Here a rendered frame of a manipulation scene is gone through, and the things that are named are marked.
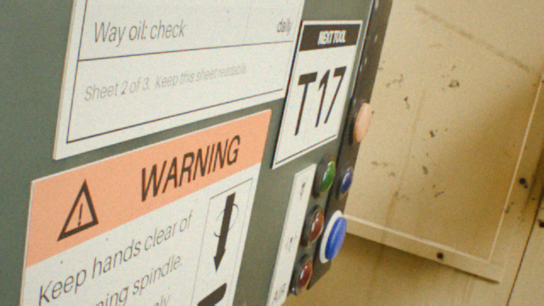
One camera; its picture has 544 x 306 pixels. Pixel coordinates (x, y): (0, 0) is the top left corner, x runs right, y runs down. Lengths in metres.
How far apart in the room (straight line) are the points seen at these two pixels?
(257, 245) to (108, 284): 0.14
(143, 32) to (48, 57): 0.04
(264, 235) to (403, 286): 0.91
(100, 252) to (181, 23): 0.07
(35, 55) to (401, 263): 1.11
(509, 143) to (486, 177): 0.07
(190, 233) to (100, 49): 0.11
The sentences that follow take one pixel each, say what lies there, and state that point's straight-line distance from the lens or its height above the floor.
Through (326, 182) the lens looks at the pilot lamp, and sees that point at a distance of 0.42.
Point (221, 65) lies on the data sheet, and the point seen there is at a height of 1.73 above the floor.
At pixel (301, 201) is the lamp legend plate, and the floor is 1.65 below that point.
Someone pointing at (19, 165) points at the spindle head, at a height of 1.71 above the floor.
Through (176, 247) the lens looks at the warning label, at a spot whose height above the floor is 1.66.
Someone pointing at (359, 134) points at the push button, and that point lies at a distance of 0.46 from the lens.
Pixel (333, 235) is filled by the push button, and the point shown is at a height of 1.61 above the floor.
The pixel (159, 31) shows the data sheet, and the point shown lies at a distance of 0.22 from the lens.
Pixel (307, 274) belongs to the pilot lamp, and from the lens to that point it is 0.44.
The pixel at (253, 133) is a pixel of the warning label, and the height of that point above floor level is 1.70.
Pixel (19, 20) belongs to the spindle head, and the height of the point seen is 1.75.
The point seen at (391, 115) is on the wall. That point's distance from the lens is 1.19.
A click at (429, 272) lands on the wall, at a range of 1.25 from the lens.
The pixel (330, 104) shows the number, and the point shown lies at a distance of 0.40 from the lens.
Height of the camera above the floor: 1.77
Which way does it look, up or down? 15 degrees down
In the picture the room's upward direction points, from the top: 12 degrees clockwise
